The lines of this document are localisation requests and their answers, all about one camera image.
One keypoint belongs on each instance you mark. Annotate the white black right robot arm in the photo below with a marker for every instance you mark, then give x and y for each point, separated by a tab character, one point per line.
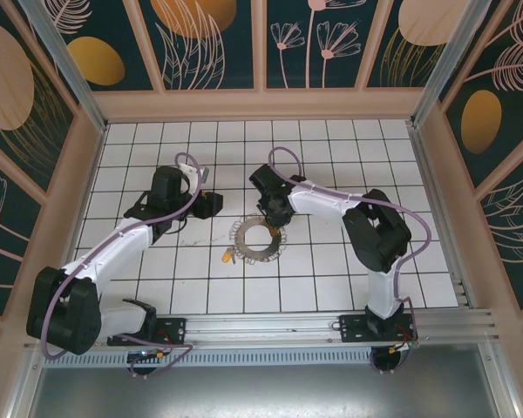
322	200

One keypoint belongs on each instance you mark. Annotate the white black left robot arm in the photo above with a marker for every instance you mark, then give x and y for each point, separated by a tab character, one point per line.
113	252

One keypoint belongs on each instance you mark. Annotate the orange key tag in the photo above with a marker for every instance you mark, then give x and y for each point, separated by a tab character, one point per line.
227	258

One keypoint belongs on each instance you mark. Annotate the grey metal panel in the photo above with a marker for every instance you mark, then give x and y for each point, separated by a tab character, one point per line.
261	396

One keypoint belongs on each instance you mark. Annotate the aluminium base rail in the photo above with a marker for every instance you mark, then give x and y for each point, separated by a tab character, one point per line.
261	326

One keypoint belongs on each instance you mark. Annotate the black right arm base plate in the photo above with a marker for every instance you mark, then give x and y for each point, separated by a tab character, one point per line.
351	328

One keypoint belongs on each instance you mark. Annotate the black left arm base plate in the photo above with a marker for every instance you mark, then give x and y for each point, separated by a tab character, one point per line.
174	331

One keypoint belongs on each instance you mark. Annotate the aluminium frame post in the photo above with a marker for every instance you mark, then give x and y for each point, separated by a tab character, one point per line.
69	74
449	56

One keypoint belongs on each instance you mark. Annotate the aluminium table edge rail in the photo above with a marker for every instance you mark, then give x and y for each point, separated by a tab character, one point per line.
436	209

